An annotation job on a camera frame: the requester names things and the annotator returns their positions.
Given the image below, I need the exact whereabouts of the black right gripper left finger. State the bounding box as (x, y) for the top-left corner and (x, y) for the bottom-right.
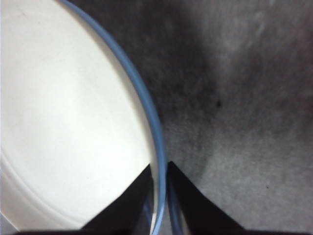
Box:
(80, 164), (153, 233)

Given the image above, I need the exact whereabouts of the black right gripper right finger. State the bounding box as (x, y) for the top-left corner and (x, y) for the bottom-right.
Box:
(168, 161), (246, 233)

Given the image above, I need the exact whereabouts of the white plate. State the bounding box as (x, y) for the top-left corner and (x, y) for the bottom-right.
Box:
(0, 0), (157, 232)

